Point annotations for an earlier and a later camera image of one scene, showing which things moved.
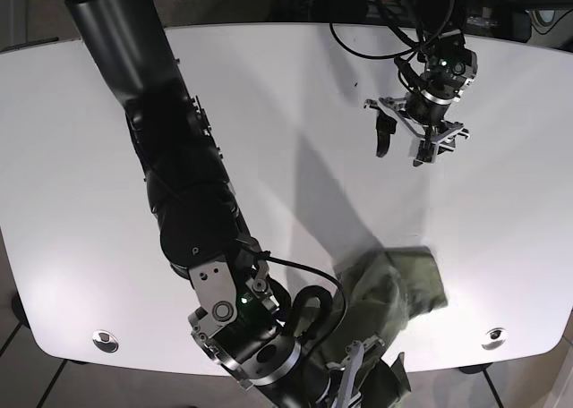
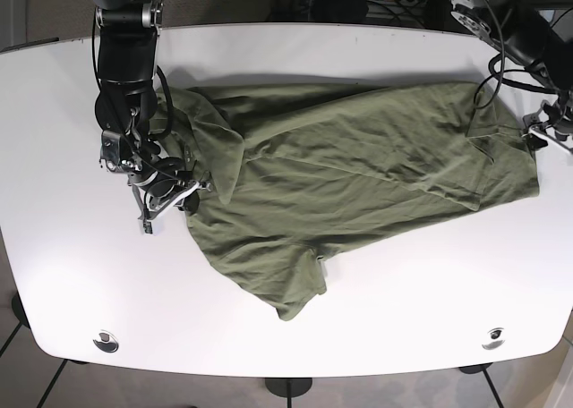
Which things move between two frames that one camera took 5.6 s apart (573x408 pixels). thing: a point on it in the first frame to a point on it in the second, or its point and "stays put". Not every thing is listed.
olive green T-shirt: (374, 295) to (297, 174)
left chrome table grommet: (105, 341) stays put
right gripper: (447, 77) to (552, 121)
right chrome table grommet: (495, 338) stays put
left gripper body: (281, 368) to (158, 182)
